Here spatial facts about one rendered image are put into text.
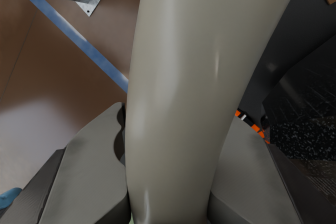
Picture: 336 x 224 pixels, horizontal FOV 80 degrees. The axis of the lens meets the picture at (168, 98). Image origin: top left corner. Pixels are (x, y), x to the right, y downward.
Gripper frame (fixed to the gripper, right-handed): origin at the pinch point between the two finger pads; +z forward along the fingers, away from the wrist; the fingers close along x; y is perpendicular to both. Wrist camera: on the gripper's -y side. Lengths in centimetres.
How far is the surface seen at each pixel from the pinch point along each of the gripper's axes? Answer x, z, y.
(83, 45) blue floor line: -60, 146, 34
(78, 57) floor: -66, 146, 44
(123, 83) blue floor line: -30, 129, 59
